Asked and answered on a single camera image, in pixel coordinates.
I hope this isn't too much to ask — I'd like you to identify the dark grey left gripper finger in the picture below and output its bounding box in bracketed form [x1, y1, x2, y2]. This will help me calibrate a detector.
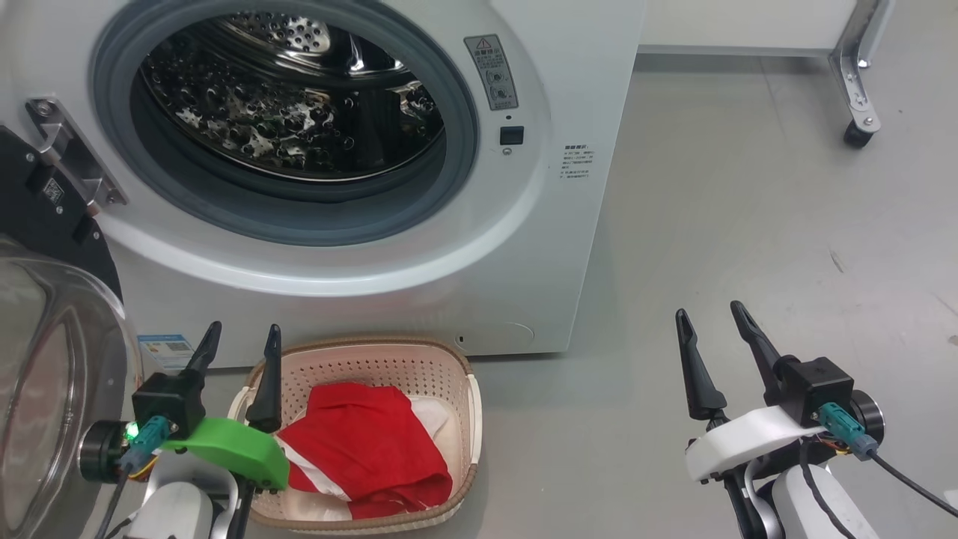
[245, 323, 283, 435]
[183, 321, 223, 383]

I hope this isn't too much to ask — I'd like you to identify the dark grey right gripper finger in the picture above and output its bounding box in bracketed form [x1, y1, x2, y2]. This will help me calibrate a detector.
[730, 300, 783, 405]
[675, 308, 728, 421]

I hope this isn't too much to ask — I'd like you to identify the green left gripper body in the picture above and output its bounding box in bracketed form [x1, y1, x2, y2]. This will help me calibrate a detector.
[161, 415, 290, 493]

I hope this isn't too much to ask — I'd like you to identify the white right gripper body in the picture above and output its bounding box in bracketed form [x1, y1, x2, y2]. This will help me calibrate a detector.
[685, 404, 824, 484]

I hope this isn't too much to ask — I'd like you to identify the red and white cloth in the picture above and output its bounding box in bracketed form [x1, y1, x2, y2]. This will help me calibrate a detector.
[273, 382, 454, 521]

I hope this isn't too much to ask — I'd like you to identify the washing machine glass door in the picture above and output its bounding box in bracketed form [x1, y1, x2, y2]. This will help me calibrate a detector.
[0, 124, 147, 539]

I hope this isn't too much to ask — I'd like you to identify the cream perforated laundry basket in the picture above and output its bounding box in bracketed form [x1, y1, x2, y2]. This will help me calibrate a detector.
[227, 337, 483, 534]

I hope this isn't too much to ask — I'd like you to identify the white front-load washing machine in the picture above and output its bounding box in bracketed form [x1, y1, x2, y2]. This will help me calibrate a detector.
[0, 0, 646, 369]

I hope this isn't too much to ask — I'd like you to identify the metal door hinge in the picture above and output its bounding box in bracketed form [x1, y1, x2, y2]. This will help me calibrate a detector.
[25, 97, 128, 225]

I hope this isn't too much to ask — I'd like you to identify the perforated steel washer drum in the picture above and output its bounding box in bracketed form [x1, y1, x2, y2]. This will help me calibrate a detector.
[138, 11, 448, 184]

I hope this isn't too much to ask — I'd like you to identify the grey rubber door gasket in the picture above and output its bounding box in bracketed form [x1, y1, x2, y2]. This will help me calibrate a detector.
[90, 0, 480, 248]

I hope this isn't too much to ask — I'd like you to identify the blue energy label sticker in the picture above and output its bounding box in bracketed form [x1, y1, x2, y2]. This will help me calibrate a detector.
[137, 333, 197, 373]

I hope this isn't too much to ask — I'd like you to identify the round filter cover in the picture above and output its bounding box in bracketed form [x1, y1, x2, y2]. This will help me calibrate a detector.
[457, 322, 536, 354]

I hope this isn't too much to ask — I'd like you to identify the black text notice sticker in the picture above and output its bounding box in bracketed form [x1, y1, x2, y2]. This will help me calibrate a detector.
[560, 144, 596, 183]

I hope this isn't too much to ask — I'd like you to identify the metal panel leg with caster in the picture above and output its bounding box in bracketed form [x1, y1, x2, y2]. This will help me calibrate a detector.
[829, 0, 895, 148]

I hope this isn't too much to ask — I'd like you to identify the white partition panel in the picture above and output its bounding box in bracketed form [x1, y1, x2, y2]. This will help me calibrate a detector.
[640, 0, 854, 57]

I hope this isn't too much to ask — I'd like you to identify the grey warning sticker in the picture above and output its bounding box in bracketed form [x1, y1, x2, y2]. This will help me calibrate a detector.
[464, 34, 519, 112]

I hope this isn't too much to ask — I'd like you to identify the teal left camera connector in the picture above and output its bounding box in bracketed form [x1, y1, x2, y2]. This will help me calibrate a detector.
[120, 415, 173, 472]

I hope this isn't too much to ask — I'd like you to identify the teal camera connector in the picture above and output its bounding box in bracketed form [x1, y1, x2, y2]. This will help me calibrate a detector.
[817, 403, 880, 461]
[120, 415, 173, 472]

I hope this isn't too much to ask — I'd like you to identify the teal right camera connector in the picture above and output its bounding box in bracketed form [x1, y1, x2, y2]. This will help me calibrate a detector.
[817, 403, 880, 461]

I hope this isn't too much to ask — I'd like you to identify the thin black left gripper cable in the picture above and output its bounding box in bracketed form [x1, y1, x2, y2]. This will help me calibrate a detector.
[94, 472, 132, 539]

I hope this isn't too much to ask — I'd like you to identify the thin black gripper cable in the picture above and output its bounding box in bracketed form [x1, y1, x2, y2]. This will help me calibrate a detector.
[868, 449, 958, 519]
[94, 472, 132, 539]

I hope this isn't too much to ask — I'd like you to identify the thin black right gripper cable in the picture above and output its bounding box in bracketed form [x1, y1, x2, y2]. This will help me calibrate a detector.
[868, 449, 958, 519]

